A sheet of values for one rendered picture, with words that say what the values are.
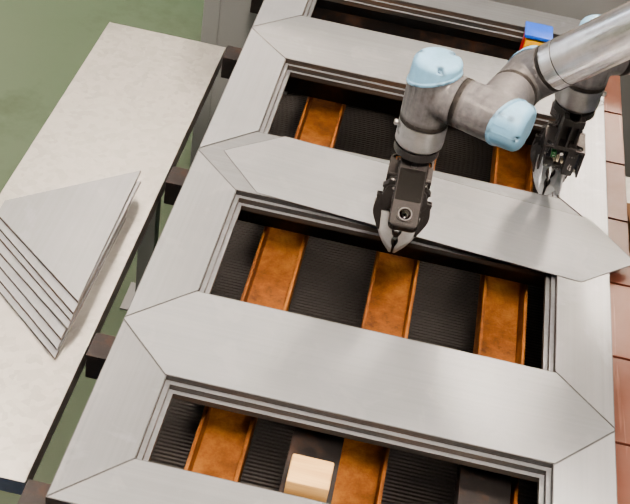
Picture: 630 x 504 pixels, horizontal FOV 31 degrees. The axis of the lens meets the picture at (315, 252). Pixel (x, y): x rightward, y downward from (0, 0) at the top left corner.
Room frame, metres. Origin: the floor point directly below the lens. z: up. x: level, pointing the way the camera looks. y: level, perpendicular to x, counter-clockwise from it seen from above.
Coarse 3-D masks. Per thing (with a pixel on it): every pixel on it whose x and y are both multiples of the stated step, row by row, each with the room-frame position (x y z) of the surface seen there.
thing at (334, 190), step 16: (336, 160) 1.68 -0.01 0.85; (352, 160) 1.69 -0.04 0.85; (368, 160) 1.70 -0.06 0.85; (320, 176) 1.62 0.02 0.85; (336, 176) 1.63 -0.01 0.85; (352, 176) 1.64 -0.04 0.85; (320, 192) 1.58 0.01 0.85; (336, 192) 1.58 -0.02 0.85; (352, 192) 1.59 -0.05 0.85; (320, 208) 1.53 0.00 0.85; (336, 208) 1.54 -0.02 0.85
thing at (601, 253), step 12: (588, 228) 1.62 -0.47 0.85; (588, 240) 1.58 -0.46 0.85; (600, 240) 1.59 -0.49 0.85; (612, 240) 1.60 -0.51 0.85; (588, 252) 1.55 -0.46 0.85; (600, 252) 1.56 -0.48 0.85; (612, 252) 1.56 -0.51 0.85; (588, 264) 1.52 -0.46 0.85; (600, 264) 1.52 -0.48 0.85; (612, 264) 1.53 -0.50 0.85; (588, 276) 1.49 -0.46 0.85
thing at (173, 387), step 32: (352, 0) 2.31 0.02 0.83; (384, 0) 2.31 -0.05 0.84; (480, 32) 2.29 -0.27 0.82; (512, 32) 2.29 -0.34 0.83; (288, 64) 1.98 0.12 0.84; (384, 96) 1.96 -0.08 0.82; (224, 160) 1.62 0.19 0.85; (384, 160) 1.71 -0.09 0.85; (512, 192) 1.68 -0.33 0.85; (224, 224) 1.46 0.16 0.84; (320, 224) 1.52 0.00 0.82; (352, 224) 1.52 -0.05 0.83; (480, 256) 1.51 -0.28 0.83; (544, 288) 1.47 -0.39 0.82; (544, 320) 1.38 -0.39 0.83; (544, 352) 1.31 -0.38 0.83; (192, 384) 1.10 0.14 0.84; (160, 416) 1.04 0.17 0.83; (256, 416) 1.08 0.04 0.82; (288, 416) 1.08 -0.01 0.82; (320, 416) 1.08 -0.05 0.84; (416, 448) 1.07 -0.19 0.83; (448, 448) 1.07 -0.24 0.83; (480, 448) 1.07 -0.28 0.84; (544, 480) 1.05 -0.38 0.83
